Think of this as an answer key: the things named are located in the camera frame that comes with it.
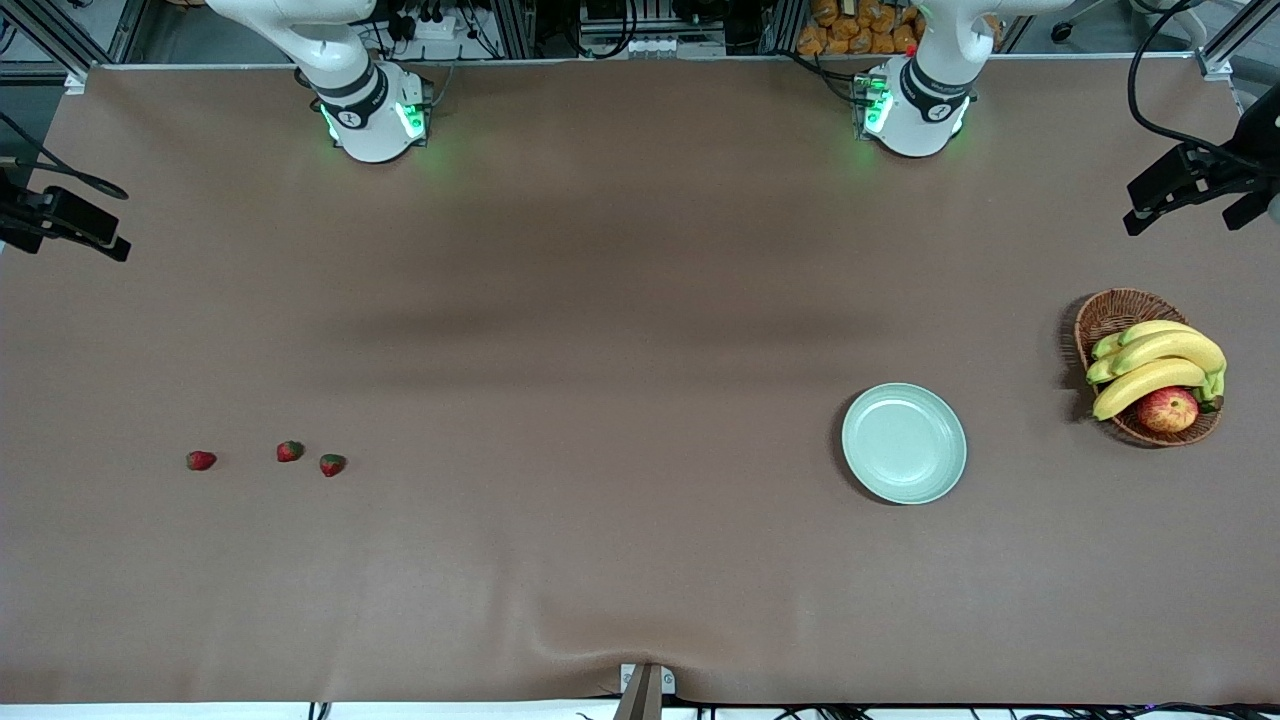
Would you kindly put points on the red strawberry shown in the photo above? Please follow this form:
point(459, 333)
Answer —
point(201, 460)
point(332, 465)
point(290, 451)

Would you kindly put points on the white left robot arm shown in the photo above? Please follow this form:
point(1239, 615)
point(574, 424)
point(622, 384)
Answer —
point(915, 125)

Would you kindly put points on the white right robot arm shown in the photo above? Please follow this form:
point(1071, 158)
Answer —
point(375, 130)

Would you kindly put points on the pale green round plate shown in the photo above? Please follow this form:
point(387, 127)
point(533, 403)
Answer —
point(904, 445)

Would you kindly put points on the yellow banana bunch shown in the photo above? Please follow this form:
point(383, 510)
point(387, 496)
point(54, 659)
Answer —
point(1160, 350)

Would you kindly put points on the brown wicker basket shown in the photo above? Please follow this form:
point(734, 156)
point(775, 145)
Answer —
point(1115, 312)

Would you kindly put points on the red yellow apple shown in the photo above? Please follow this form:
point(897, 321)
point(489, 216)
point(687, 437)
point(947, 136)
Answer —
point(1168, 410)

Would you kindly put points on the bag of orange bread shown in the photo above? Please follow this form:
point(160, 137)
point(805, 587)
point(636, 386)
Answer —
point(850, 30)

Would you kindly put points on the white power strip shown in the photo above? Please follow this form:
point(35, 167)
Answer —
point(435, 28)

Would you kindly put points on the brown table cover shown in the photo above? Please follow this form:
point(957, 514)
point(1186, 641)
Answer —
point(600, 300)

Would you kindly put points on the aluminium frame post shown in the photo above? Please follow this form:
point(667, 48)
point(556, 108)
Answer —
point(515, 25)
point(1235, 35)
point(45, 40)
point(785, 25)

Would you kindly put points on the metal table clamp bracket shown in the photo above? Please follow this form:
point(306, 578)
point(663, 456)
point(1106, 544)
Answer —
point(645, 690)

